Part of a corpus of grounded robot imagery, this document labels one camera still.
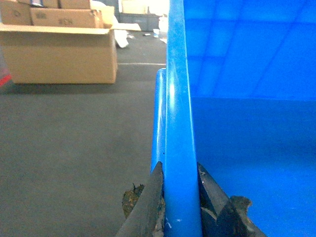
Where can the large cardboard box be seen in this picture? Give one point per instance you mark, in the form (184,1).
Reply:
(59,55)

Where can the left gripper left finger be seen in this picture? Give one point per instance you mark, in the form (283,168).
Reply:
(144,208)

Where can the cardboard boxes stack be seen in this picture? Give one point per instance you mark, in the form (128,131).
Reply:
(53,13)

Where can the blue plastic crate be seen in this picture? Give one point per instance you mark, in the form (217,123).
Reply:
(238,95)

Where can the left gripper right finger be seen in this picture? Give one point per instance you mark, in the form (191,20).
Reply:
(221,215)

